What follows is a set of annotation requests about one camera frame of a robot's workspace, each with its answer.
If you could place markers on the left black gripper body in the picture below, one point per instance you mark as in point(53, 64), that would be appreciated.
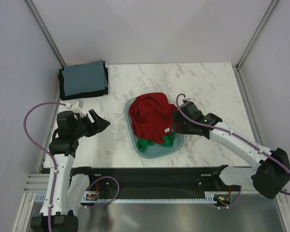
point(81, 128)

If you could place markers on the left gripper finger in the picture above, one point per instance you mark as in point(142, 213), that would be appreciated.
point(94, 116)
point(101, 124)

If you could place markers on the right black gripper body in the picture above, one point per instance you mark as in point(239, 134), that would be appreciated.
point(184, 126)

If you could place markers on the red t shirt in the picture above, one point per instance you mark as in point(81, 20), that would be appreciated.
point(152, 116)

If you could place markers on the clear teal plastic bin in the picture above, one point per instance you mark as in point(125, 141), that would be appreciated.
point(156, 150)

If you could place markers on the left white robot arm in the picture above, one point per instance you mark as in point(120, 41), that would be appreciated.
point(65, 191)

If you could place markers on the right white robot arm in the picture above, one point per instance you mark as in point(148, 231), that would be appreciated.
point(268, 171)

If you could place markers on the folded grey-blue t shirt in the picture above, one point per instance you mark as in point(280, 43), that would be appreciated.
point(83, 78)

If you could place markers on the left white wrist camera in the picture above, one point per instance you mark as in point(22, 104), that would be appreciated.
point(76, 107)

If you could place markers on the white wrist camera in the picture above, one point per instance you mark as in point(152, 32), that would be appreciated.
point(187, 99)
point(76, 107)

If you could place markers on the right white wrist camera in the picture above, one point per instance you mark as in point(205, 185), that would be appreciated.
point(187, 99)

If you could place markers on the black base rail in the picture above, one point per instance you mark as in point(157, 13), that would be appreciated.
point(154, 183)

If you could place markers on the white slotted cable duct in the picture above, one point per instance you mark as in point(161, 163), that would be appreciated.
point(207, 199)

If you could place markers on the right aluminium frame post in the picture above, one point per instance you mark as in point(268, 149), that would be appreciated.
point(261, 25)

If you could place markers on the aluminium frame post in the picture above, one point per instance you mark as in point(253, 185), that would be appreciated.
point(261, 25)
point(35, 13)

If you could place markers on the left aluminium frame post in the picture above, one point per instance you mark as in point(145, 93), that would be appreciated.
point(35, 13)

